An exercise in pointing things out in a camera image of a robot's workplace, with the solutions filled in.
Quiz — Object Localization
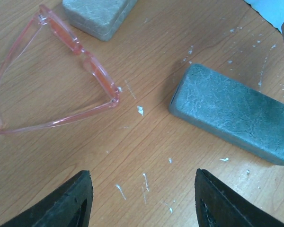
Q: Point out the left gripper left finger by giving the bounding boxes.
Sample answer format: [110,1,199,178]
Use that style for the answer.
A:
[2,170,93,227]

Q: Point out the grey green-lined glasses case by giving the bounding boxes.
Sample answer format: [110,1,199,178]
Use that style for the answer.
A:
[62,0,137,41]

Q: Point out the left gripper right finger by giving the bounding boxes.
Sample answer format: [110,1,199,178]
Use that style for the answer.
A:
[195,168,284,227]

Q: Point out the far red transparent glasses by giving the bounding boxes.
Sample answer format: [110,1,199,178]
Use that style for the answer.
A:
[0,4,120,135]

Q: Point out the blue cleaning cloth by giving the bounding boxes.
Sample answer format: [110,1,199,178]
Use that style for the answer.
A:
[244,0,284,33]

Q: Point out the blue-grey glasses case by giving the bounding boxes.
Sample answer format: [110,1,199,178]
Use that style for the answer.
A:
[169,64,284,166]

